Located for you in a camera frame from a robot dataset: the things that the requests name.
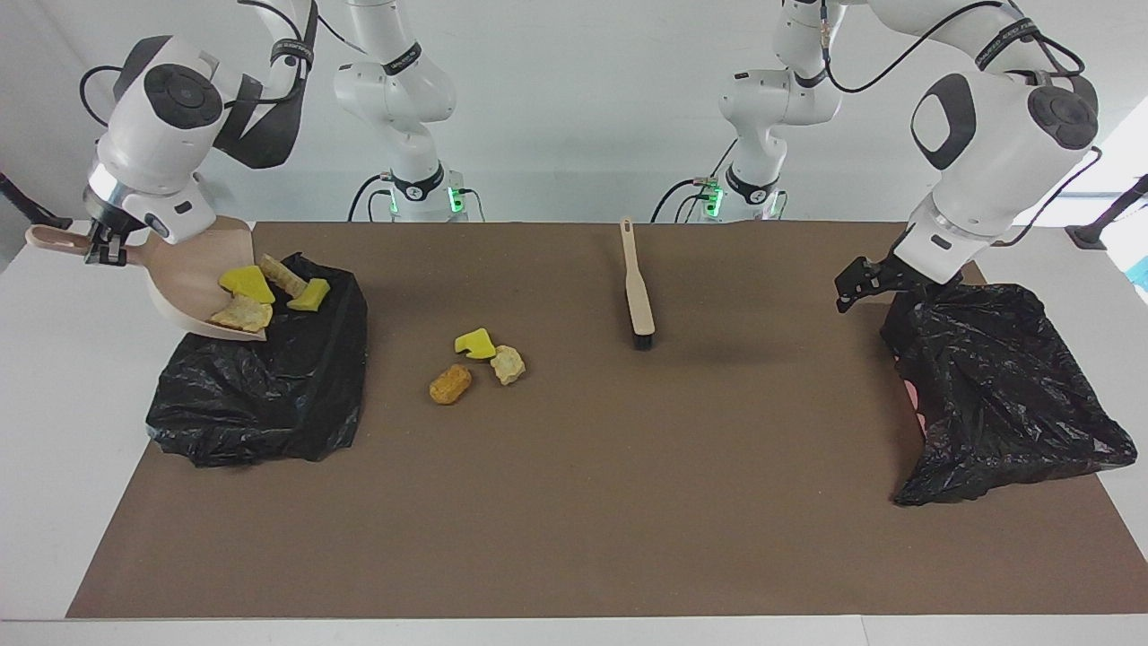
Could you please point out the brown oval sponge chunk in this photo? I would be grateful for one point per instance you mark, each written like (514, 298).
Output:
(450, 384)

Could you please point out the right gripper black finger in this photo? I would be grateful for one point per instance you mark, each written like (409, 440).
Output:
(106, 257)

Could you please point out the large brown table mat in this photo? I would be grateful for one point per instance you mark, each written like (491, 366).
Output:
(628, 493)

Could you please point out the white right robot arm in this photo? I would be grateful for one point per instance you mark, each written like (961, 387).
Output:
(170, 117)

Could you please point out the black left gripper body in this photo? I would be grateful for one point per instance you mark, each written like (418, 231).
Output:
(906, 274)

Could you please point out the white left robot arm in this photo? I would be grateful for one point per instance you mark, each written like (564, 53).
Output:
(995, 170)

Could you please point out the plain yellow sponge piece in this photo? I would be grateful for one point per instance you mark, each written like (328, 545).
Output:
(247, 285)

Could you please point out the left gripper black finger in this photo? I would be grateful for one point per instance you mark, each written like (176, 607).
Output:
(850, 283)

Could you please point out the notched yellow sponge piece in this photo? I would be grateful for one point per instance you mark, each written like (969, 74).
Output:
(475, 344)

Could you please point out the beige hand brush black bristles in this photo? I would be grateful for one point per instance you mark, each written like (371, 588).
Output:
(639, 296)

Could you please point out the pink plastic bin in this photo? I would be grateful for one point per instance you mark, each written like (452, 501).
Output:
(915, 395)

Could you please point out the green and yellow sponge piece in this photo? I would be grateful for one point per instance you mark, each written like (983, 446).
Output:
(310, 296)

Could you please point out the black plastic trash bag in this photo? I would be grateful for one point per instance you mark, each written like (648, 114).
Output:
(269, 404)
(1013, 404)

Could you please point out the black camera stand foot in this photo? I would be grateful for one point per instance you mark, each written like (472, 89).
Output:
(36, 215)
(1090, 235)

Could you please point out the beige plastic dustpan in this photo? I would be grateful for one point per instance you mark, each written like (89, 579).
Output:
(184, 278)

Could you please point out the teal object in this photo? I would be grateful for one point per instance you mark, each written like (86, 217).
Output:
(1142, 274)

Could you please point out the beige sponge chunk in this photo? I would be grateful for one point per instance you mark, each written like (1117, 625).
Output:
(240, 314)
(280, 274)
(508, 364)

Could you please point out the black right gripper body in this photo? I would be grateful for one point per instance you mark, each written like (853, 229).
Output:
(109, 231)

